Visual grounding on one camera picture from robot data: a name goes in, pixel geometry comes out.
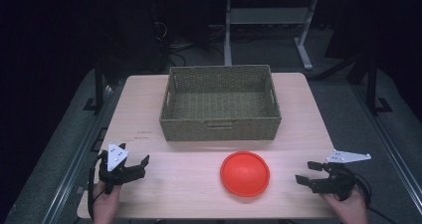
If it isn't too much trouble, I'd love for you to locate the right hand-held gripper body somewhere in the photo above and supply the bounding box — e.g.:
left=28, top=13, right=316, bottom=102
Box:
left=311, top=149, right=372, bottom=202

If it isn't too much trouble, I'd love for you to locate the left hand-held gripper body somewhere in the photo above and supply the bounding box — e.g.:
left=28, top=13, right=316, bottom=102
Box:
left=98, top=142, right=147, bottom=195

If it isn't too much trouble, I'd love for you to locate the red round plate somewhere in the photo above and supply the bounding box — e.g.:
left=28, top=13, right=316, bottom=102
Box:
left=219, top=150, right=271, bottom=198

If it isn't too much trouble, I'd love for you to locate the green woven basket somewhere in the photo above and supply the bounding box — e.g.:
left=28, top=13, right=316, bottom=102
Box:
left=159, top=64, right=283, bottom=142

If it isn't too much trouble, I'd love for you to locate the person's right hand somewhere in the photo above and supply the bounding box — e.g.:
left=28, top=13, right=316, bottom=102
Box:
left=319, top=187, right=369, bottom=224

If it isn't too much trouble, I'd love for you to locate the person's left hand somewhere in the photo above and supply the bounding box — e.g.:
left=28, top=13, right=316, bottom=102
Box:
left=92, top=180, right=122, bottom=224

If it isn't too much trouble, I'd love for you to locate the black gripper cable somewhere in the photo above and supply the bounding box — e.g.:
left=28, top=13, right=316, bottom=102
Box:
left=87, top=153, right=107, bottom=220
left=347, top=170, right=401, bottom=224

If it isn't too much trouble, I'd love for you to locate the metal floor rail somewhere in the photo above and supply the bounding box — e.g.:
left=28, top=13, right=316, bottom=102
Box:
left=350, top=84, right=422, bottom=216
left=41, top=84, right=128, bottom=224

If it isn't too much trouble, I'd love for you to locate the black stand post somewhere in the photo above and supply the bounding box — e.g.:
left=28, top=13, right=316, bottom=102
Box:
left=346, top=56, right=394, bottom=116
left=83, top=56, right=115, bottom=116

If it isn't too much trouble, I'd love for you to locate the bundle of floor cables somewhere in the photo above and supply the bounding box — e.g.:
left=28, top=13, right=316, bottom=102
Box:
left=153, top=20, right=227, bottom=69

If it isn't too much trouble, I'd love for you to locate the grey metal desk frame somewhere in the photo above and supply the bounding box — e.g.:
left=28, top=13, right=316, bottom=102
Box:
left=223, top=0, right=320, bottom=72

